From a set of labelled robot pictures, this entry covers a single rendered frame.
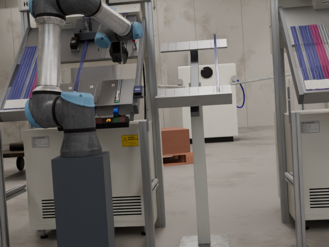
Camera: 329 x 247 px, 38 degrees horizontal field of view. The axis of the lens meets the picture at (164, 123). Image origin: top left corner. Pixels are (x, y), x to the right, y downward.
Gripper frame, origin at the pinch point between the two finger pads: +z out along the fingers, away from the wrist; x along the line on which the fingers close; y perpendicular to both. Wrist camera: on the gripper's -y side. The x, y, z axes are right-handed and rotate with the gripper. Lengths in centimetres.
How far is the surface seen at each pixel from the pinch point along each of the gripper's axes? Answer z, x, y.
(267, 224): 77, -72, -61
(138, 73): -1.6, -9.3, -8.6
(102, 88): -1.9, 8.6, -16.9
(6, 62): 640, 441, 578
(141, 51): 1.5, -9.5, 8.7
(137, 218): 56, -1, -63
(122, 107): -4.4, -2.9, -31.1
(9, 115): -4, 54, -31
